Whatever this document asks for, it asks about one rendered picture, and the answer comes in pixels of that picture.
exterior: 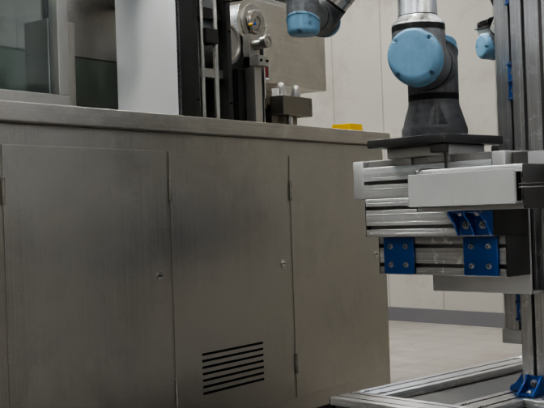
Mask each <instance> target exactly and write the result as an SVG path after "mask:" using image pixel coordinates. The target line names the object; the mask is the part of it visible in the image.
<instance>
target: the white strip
mask: <svg viewBox="0 0 544 408"><path fill-rule="evenodd" d="M115 17H116V42H117V90H118V110H125V111H135V112H145V113H162V114H172V115H179V100H178V76H177V51H176V3H175V0H115Z"/></svg>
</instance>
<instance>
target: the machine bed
mask: <svg viewBox="0 0 544 408"><path fill-rule="evenodd" d="M0 122H11V123H24V124H37V125H62V126H74V127H87V128H100V129H113V130H137V131H151V132H164V133H176V134H200V135H214V136H227V137H239V138H264V139H277V140H290V141H302V142H327V143H340V144H353V145H365V146H367V145H368V141H369V140H375V139H385V138H390V133H381V132H371V131H362V130H343V129H334V128H324V127H314V126H304V125H286V124H276V123H267V122H257V121H239V120H229V119H219V118H209V117H191V116H181V115H172V114H162V113H145V112H135V111H125V110H115V109H106V108H87V107H78V106H68V105H58V104H40V103H30V102H20V101H11V100H0Z"/></svg>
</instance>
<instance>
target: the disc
mask: <svg viewBox="0 0 544 408"><path fill-rule="evenodd" d="M248 4H254V5H256V6H258V7H259V9H260V10H261V12H262V14H263V17H264V20H265V25H266V17H265V13H264V11H263V10H262V8H261V6H260V5H259V3H258V2H256V1H255V0H244V1H242V2H241V4H240V5H239V7H238V10H237V14H236V23H237V27H238V31H239V33H240V36H241V38H242V39H243V35H244V31H243V28H242V26H241V13H242V10H243V9H244V7H245V6H246V5H248Z"/></svg>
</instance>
